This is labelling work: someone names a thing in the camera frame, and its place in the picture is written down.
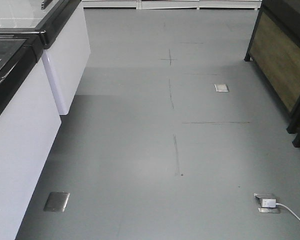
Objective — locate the steel floor socket plate far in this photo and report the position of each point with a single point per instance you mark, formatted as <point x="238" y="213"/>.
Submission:
<point x="221" y="88"/>

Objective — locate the steel floor socket plate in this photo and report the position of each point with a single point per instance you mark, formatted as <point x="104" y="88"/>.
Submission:
<point x="221" y="88"/>
<point x="56" y="202"/>

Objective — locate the far white chest freezer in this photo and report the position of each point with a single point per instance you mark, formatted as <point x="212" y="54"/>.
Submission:
<point x="61" y="27"/>

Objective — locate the white chest freezer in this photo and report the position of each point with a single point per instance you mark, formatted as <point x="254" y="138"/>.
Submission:
<point x="29" y="123"/>
<point x="61" y="27"/>

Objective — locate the steel floor socket plate left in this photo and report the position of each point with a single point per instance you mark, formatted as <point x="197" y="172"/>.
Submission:
<point x="56" y="202"/>

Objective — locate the near white chest freezer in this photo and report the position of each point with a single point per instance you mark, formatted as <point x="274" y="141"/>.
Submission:
<point x="29" y="123"/>

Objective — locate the white store shelving unit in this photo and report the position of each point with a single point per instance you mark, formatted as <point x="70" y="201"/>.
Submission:
<point x="173" y="4"/>

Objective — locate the white power adapter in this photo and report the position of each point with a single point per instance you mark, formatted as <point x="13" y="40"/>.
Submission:
<point x="268" y="202"/>

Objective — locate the open floor socket box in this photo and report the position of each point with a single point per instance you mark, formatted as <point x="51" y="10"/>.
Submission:
<point x="258" y="196"/>

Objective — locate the wooden display counter black frame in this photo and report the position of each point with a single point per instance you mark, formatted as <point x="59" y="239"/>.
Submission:
<point x="274" y="47"/>

